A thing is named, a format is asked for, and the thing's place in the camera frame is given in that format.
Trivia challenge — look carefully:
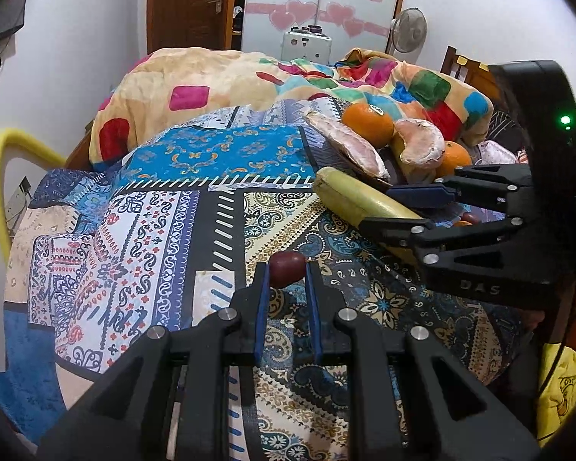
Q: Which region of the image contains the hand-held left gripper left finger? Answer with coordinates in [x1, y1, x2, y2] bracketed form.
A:
[38, 262, 272, 461]

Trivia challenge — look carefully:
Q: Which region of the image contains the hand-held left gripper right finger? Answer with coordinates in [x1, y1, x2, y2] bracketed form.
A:
[305, 262, 541, 461]

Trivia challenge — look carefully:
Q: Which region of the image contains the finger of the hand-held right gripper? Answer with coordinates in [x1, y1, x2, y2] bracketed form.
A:
[358, 216, 529, 256]
[386, 163, 533, 212]

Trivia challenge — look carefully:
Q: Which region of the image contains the large orange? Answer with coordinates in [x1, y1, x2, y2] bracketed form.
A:
[434, 140, 472, 179]
[341, 102, 395, 147]

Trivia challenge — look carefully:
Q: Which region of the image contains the yellow banana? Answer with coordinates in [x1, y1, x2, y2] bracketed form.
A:
[313, 167, 430, 262]

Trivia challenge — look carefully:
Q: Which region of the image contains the pink floral bag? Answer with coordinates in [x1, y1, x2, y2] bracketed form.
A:
[475, 141, 516, 164]

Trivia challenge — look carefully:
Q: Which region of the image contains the blue patterned bedsheet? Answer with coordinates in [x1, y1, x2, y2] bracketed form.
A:
[2, 98, 533, 461]

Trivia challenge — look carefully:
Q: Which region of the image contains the standing electric fan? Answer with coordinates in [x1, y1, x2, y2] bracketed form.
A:
[386, 7, 428, 58]

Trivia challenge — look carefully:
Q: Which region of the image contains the white boxy appliance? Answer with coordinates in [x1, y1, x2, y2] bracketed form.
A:
[281, 25, 333, 64]

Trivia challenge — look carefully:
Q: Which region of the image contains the yellow printed cloth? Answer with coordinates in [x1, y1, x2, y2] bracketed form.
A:
[538, 341, 576, 443]

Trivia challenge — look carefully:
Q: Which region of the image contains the colourful patchwork blanket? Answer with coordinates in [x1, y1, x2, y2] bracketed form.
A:
[89, 47, 494, 171]

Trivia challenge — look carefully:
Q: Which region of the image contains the plain blue sheet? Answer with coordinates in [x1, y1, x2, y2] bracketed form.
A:
[0, 307, 73, 438]

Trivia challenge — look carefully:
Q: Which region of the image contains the brown wooden door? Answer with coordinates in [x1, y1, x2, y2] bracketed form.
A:
[146, 0, 238, 53]

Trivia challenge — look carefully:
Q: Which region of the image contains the yellow bent tube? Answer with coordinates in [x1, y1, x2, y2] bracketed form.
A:
[0, 127, 68, 255]

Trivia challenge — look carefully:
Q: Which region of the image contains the thin black cable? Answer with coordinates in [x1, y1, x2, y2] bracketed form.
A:
[538, 274, 576, 395]

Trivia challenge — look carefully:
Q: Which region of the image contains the grey wall socket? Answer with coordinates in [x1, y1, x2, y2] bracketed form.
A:
[7, 177, 32, 224]

